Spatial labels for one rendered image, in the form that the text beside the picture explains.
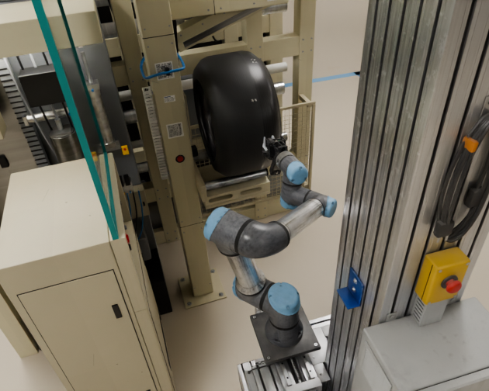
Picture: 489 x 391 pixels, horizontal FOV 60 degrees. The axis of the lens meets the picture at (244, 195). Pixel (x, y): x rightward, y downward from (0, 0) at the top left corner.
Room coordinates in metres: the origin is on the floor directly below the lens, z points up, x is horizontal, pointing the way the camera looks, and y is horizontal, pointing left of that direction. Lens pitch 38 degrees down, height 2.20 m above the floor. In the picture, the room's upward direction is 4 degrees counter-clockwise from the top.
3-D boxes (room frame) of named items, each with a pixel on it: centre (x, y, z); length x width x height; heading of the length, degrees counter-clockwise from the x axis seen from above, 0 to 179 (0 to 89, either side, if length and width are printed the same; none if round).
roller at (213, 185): (1.79, 0.04, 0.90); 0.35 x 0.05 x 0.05; 106
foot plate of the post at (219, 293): (1.83, 0.32, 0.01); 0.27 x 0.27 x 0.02; 16
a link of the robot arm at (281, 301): (0.99, -0.12, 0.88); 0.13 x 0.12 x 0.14; 52
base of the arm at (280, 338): (0.99, -0.12, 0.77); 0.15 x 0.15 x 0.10
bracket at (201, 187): (1.87, 0.25, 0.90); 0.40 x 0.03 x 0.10; 16
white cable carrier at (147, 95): (1.78, 0.40, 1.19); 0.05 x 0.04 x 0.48; 16
